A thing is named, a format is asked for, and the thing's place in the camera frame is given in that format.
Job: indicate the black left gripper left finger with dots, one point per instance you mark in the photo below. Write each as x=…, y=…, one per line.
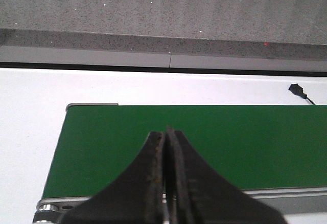
x=135, y=196

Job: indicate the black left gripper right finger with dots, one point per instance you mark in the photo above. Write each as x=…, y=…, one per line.
x=196, y=193

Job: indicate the black sensor with cable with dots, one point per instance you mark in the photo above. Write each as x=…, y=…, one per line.
x=297, y=90

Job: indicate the aluminium conveyor frame rail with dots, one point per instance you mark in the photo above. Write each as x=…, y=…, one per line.
x=284, y=200

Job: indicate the green conveyor belt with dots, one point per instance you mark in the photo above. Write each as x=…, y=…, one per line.
x=252, y=146

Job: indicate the grey speckled stone counter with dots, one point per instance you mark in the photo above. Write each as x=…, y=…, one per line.
x=268, y=35

